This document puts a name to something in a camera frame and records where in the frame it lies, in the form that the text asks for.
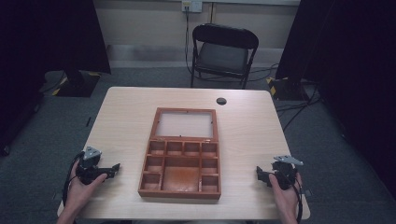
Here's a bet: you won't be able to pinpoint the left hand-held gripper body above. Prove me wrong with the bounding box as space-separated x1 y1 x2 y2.
76 146 110 186

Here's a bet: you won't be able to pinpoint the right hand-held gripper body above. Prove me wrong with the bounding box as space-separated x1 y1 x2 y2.
269 155 304 191

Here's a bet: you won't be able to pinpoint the person's left hand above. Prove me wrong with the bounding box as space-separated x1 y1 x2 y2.
66 160 108 215

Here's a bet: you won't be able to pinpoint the person's right hand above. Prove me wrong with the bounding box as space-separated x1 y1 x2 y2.
268 172 304 216

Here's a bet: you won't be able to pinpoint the wooden compartment box with lid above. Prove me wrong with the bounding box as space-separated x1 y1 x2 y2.
137 106 222 201

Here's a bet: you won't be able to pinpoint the black stand base striped tape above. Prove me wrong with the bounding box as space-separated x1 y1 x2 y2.
50 70 102 98
265 76 313 102

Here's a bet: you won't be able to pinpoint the black folding chair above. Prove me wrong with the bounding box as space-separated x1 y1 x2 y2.
190 22 261 91

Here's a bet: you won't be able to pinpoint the dark curtain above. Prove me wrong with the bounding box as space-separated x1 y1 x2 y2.
0 0 112 157
275 0 396 190

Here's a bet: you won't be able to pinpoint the left hand-held gripper cable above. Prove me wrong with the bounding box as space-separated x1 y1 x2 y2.
62 150 86 207

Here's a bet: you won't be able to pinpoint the hand-held gripper cable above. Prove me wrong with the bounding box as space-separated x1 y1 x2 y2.
289 175 304 224
62 150 86 207

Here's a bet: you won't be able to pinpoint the right hand-held gripper cable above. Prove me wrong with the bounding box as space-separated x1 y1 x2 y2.
289 175 304 224

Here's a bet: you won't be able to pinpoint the black floor cables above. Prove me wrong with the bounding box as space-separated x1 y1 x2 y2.
248 63 323 133

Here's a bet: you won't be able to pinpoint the black wall socket cable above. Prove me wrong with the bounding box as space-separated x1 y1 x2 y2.
184 5 200 77

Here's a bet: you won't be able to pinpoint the white wall socket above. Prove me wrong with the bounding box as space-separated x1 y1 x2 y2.
181 0 204 14

